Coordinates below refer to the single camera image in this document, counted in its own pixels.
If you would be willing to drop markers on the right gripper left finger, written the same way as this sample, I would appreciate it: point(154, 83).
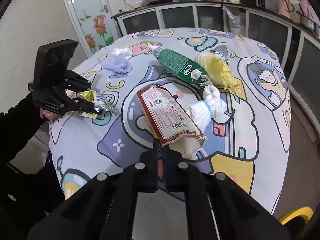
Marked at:
point(149, 175)

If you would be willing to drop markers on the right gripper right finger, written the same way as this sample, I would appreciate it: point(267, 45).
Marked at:
point(172, 172)

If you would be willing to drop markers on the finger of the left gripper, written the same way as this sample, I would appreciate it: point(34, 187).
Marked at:
point(83, 83)
point(86, 107)

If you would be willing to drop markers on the yellow foil snack wrapper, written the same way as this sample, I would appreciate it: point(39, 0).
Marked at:
point(101, 105)

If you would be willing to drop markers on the red snack box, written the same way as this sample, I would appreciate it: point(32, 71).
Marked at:
point(168, 121)

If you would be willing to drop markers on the white tissue ball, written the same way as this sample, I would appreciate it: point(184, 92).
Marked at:
point(125, 52)

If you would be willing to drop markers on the white plastic bag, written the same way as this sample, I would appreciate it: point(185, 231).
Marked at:
point(210, 107)

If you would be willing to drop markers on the green milk carton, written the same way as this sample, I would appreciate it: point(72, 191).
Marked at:
point(184, 68)

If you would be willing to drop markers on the black sleeve forearm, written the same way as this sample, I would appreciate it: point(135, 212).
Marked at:
point(26, 198)

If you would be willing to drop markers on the yellow trash bin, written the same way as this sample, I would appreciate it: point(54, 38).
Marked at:
point(303, 213)

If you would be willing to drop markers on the kitchen counter cabinets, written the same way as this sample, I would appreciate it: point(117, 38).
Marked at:
point(296, 46)

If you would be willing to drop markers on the left hand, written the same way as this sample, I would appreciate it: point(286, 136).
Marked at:
point(47, 115)

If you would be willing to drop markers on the purple mesh scrunchie net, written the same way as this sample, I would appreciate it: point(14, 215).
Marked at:
point(117, 64)

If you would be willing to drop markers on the floral glass door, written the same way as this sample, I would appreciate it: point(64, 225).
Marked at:
point(93, 24)

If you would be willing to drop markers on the cartoon print tablecloth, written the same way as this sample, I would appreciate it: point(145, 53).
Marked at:
point(224, 100)

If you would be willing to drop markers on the yellow crumpled plastic bag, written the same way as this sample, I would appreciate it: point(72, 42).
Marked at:
point(218, 71)

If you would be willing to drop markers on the silver foil wrapper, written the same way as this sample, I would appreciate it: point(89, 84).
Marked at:
point(221, 52)

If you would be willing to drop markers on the pink thermos jug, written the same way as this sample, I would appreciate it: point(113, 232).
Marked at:
point(285, 8)

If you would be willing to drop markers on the black camera box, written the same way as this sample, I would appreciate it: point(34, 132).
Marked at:
point(51, 63)

